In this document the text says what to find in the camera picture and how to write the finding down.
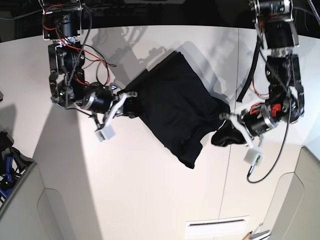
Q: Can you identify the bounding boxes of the black T-shirt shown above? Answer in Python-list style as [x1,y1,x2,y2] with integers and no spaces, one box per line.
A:
[125,52,246,169]

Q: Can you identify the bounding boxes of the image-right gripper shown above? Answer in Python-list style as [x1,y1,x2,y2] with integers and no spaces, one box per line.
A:
[219,103,282,149]

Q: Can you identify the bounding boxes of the grey divider panel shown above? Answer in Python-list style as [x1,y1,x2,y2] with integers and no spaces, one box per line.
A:
[261,147,320,240]
[0,163,76,240]

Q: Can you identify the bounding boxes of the grey divider panel right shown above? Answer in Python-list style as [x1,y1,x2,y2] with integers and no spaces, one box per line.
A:
[261,147,320,240]

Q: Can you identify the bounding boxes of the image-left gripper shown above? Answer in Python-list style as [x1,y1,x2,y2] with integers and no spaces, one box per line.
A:
[81,88,140,131]

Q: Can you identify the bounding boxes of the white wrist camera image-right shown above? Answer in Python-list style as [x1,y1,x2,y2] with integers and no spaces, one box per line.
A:
[244,147,264,167]

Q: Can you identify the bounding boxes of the black camera cable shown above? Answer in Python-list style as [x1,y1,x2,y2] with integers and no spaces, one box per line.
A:
[246,117,292,185]

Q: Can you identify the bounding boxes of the grey divider panel left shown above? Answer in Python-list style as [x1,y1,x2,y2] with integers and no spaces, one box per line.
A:
[0,163,76,240]

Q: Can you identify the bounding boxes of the blue and black clamps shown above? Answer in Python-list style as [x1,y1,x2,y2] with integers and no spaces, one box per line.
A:
[0,131,34,205]

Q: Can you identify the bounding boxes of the black table slot strip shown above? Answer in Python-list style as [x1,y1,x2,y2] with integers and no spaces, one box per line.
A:
[188,219,245,226]

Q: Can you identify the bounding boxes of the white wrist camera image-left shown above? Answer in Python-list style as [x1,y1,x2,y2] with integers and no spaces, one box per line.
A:
[94,125,116,142]

